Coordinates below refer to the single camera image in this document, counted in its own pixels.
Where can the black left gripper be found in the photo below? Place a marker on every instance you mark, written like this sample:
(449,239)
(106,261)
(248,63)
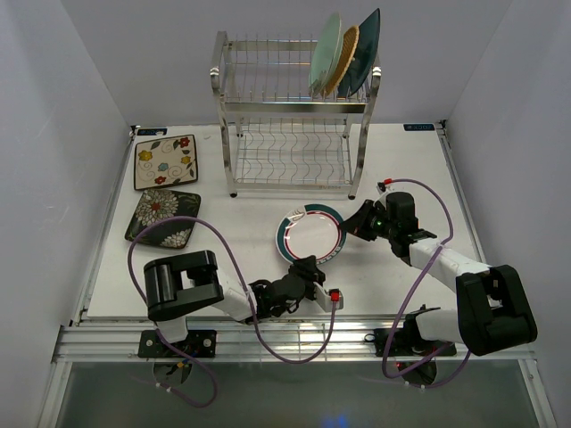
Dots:
(307,268)

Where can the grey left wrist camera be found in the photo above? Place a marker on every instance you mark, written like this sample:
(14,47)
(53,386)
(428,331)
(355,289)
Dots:
(328,299)

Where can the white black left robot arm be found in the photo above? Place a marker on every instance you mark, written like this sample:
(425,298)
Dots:
(180,285)

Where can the cream square floral plate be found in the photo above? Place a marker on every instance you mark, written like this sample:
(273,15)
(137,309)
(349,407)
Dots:
(165,162)

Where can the stainless steel dish rack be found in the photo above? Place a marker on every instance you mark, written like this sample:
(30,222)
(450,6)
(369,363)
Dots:
(275,136)

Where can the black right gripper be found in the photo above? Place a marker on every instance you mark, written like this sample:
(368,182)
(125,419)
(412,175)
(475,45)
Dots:
(358,223)

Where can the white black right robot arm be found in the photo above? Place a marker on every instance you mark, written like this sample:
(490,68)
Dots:
(492,312)

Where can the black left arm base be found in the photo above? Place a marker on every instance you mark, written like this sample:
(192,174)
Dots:
(198,344)

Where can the woven bamboo round plate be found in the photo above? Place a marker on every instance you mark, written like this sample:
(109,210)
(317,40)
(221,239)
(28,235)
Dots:
(349,45)

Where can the dark teal square plate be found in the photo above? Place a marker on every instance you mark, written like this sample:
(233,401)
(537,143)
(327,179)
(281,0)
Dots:
(364,56)

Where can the white plate teal red rim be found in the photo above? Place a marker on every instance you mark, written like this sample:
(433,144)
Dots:
(310,230)

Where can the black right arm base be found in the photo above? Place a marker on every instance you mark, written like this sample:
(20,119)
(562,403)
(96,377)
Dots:
(407,341)

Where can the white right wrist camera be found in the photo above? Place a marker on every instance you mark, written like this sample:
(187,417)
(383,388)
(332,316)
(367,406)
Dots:
(384,187)

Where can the black square floral plate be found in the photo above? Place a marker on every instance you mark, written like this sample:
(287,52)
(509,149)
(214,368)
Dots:
(156,205)

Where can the light green floral plate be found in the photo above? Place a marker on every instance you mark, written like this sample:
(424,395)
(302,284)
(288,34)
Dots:
(326,54)

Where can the aluminium front rail frame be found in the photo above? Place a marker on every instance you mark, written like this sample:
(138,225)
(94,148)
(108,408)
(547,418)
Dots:
(241,231)

